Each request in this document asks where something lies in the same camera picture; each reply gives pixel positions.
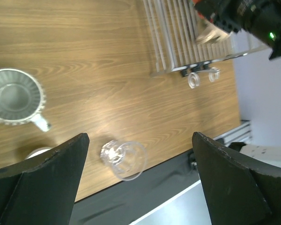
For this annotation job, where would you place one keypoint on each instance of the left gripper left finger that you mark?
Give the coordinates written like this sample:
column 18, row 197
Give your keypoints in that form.
column 42, row 190

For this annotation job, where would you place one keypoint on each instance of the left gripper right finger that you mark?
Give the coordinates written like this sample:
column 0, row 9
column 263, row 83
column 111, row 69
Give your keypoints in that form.
column 238, row 189

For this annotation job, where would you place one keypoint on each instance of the white ribbed ceramic mug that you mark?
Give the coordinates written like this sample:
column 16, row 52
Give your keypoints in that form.
column 22, row 99

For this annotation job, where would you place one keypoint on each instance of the grey metallic cup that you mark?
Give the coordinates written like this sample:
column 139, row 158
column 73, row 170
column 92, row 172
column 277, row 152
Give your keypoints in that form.
column 209, row 33

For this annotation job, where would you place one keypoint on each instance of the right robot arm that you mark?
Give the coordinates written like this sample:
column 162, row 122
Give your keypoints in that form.
column 261, row 18

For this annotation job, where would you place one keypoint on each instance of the small steel cup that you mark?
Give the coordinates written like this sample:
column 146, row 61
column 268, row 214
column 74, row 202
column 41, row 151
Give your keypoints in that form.
column 38, row 152

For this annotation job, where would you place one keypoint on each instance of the clear glass tumbler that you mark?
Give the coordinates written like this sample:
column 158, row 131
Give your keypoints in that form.
column 127, row 160

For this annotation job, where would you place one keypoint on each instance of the aluminium front rail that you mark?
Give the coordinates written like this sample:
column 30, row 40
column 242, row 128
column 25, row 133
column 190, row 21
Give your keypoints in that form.
column 241, row 133

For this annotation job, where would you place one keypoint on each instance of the metal wire dish rack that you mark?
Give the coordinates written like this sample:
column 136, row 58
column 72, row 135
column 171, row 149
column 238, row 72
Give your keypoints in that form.
column 173, row 26

